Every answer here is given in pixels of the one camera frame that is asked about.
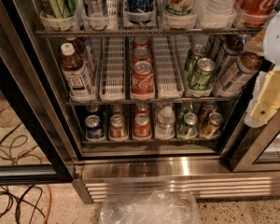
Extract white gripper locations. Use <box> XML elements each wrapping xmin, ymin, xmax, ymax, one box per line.
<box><xmin>244</xmin><ymin>27</ymin><xmax>280</xmax><ymax>129</ymax></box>

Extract orange soda can front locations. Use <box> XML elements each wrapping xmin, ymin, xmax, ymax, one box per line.
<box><xmin>110</xmin><ymin>115</ymin><xmax>127</xmax><ymax>139</ymax></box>

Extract orange soda can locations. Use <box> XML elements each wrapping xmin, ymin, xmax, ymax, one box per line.
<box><xmin>111</xmin><ymin>104</ymin><xmax>125</xmax><ymax>117</ymax></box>
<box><xmin>110</xmin><ymin>115</ymin><xmax>127</xmax><ymax>139</ymax></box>

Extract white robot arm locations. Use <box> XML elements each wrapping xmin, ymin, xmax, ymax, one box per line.
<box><xmin>245</xmin><ymin>10</ymin><xmax>280</xmax><ymax>128</ymax></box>

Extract green can middle front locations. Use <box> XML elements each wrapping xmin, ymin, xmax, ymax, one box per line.
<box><xmin>189</xmin><ymin>58</ymin><xmax>216</xmax><ymax>91</ymax></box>

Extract green can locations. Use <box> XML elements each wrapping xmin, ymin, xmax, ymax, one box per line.
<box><xmin>189</xmin><ymin>58</ymin><xmax>216</xmax><ymax>91</ymax></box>
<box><xmin>185</xmin><ymin>44</ymin><xmax>206</xmax><ymax>74</ymax></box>
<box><xmin>178</xmin><ymin>112</ymin><xmax>198</xmax><ymax>137</ymax></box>
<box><xmin>177</xmin><ymin>102</ymin><xmax>193</xmax><ymax>119</ymax></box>

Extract gold can bottom behind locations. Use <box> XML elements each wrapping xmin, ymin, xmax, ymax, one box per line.
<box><xmin>198</xmin><ymin>101</ymin><xmax>217</xmax><ymax>122</ymax></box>

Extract gold can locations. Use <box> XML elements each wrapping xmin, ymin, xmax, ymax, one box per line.
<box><xmin>202</xmin><ymin>112</ymin><xmax>223</xmax><ymax>137</ymax></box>
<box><xmin>198</xmin><ymin>101</ymin><xmax>217</xmax><ymax>122</ymax></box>

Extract green can middle behind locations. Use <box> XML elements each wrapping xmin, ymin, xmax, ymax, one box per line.
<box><xmin>185</xmin><ymin>44</ymin><xmax>206</xmax><ymax>74</ymax></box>

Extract gold can bottom front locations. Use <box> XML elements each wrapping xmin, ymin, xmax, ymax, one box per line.
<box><xmin>202</xmin><ymin>112</ymin><xmax>223</xmax><ymax>137</ymax></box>

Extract right glass fridge door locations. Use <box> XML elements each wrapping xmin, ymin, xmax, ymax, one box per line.
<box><xmin>227</xmin><ymin>109</ymin><xmax>280</xmax><ymax>172</ymax></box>

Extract glass fridge door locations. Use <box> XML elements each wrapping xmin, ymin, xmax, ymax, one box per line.
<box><xmin>227</xmin><ymin>109</ymin><xmax>280</xmax><ymax>172</ymax></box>
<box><xmin>0</xmin><ymin>0</ymin><xmax>76</xmax><ymax>185</ymax></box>

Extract green can bottom behind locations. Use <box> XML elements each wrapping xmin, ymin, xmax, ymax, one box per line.
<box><xmin>177</xmin><ymin>102</ymin><xmax>193</xmax><ymax>119</ymax></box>

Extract green can bottom front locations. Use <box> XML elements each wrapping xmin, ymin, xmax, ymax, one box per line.
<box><xmin>178</xmin><ymin>112</ymin><xmax>198</xmax><ymax>137</ymax></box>

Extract red cola can front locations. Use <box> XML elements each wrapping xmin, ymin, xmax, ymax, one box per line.
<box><xmin>132</xmin><ymin>62</ymin><xmax>154</xmax><ymax>94</ymax></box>

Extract red cola can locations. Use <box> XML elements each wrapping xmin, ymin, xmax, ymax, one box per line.
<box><xmin>132</xmin><ymin>36</ymin><xmax>150</xmax><ymax>49</ymax></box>
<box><xmin>132</xmin><ymin>48</ymin><xmax>151</xmax><ymax>64</ymax></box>
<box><xmin>132</xmin><ymin>62</ymin><xmax>154</xmax><ymax>94</ymax></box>

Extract red cola can middle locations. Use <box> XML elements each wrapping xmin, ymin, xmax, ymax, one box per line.
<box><xmin>132</xmin><ymin>48</ymin><xmax>151</xmax><ymax>64</ymax></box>

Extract red cola can back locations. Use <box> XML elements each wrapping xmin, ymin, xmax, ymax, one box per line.
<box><xmin>132</xmin><ymin>36</ymin><xmax>150</xmax><ymax>49</ymax></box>

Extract red soda can bottom behind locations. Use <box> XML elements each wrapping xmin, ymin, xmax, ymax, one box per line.
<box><xmin>134</xmin><ymin>103</ymin><xmax>150</xmax><ymax>114</ymax></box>

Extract red soda can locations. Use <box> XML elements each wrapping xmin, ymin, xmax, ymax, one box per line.
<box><xmin>134</xmin><ymin>103</ymin><xmax>150</xmax><ymax>114</ymax></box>
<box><xmin>133</xmin><ymin>113</ymin><xmax>150</xmax><ymax>138</ymax></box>

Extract red soda can bottom front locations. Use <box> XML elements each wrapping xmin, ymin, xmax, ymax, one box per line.
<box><xmin>133</xmin><ymin>113</ymin><xmax>150</xmax><ymax>138</ymax></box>

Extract blue bottle top shelf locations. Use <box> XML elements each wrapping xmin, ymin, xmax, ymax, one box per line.
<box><xmin>126</xmin><ymin>0</ymin><xmax>154</xmax><ymax>24</ymax></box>

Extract orange soda can behind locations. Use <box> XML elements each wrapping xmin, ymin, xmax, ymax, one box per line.
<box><xmin>111</xmin><ymin>104</ymin><xmax>125</xmax><ymax>117</ymax></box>

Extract blue soda can behind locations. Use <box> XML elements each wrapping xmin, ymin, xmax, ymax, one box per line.
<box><xmin>86</xmin><ymin>105</ymin><xmax>102</xmax><ymax>117</ymax></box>

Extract blue soda can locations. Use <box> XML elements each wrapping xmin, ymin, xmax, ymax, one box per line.
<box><xmin>85</xmin><ymin>115</ymin><xmax>105</xmax><ymax>140</ymax></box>
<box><xmin>86</xmin><ymin>105</ymin><xmax>102</xmax><ymax>117</ymax></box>

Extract blue soda can front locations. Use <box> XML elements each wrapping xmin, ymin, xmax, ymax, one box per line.
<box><xmin>85</xmin><ymin>115</ymin><xmax>105</xmax><ymax>140</ymax></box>

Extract silver bottle top shelf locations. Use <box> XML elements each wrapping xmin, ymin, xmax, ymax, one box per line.
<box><xmin>83</xmin><ymin>0</ymin><xmax>108</xmax><ymax>31</ymax></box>

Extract steel fridge base grille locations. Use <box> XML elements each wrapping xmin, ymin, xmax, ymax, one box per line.
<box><xmin>72</xmin><ymin>157</ymin><xmax>280</xmax><ymax>204</ymax></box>

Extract green bottle top shelf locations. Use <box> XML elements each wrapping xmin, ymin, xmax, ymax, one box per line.
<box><xmin>38</xmin><ymin>0</ymin><xmax>77</xmax><ymax>31</ymax></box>

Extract left glass fridge door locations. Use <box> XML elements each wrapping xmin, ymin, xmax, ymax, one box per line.
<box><xmin>0</xmin><ymin>0</ymin><xmax>76</xmax><ymax>185</ymax></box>

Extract tea bottle right front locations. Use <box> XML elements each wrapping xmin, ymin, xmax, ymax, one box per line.
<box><xmin>217</xmin><ymin>51</ymin><xmax>262</xmax><ymax>92</ymax></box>

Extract tea bottle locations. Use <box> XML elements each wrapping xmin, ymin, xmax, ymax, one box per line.
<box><xmin>66</xmin><ymin>37</ymin><xmax>96</xmax><ymax>77</ymax></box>
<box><xmin>61</xmin><ymin>43</ymin><xmax>92</xmax><ymax>97</ymax></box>
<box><xmin>216</xmin><ymin>35</ymin><xmax>245</xmax><ymax>77</ymax></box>
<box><xmin>217</xmin><ymin>51</ymin><xmax>262</xmax><ymax>92</ymax></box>

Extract tea bottle right behind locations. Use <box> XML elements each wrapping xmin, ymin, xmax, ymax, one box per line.
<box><xmin>216</xmin><ymin>35</ymin><xmax>245</xmax><ymax>77</ymax></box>

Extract red cola bottle top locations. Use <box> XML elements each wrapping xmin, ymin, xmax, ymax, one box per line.
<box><xmin>236</xmin><ymin>0</ymin><xmax>278</xmax><ymax>27</ymax></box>

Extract white ribbed bottle top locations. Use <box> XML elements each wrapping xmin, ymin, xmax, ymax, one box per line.
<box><xmin>197</xmin><ymin>0</ymin><xmax>236</xmax><ymax>29</ymax></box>

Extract clear water bottle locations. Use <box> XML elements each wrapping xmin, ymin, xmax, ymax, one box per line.
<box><xmin>155</xmin><ymin>106</ymin><xmax>175</xmax><ymax>140</ymax></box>

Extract clear plastic bag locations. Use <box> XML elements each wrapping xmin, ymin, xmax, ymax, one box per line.
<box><xmin>99</xmin><ymin>189</ymin><xmax>201</xmax><ymax>224</ymax></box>

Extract tea bottle left behind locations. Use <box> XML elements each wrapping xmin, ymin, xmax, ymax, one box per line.
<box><xmin>66</xmin><ymin>37</ymin><xmax>96</xmax><ymax>77</ymax></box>

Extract tea bottle left front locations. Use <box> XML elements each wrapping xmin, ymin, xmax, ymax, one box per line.
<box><xmin>61</xmin><ymin>43</ymin><xmax>92</xmax><ymax>97</ymax></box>

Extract middle wire shelf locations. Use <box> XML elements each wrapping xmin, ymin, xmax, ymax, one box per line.
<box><xmin>66</xmin><ymin>97</ymin><xmax>238</xmax><ymax>106</ymax></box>

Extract wire shelf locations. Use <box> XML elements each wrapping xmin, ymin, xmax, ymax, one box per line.
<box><xmin>35</xmin><ymin>28</ymin><xmax>262</xmax><ymax>37</ymax></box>
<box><xmin>66</xmin><ymin>97</ymin><xmax>238</xmax><ymax>106</ymax></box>

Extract top wire shelf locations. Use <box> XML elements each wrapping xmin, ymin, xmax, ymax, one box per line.
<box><xmin>35</xmin><ymin>28</ymin><xmax>262</xmax><ymax>37</ymax></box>

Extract orange cable on floor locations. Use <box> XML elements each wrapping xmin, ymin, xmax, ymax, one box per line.
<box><xmin>0</xmin><ymin>105</ymin><xmax>53</xmax><ymax>224</ymax></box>

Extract black cables on floor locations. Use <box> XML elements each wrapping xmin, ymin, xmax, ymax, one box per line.
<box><xmin>0</xmin><ymin>96</ymin><xmax>48</xmax><ymax>224</ymax></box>

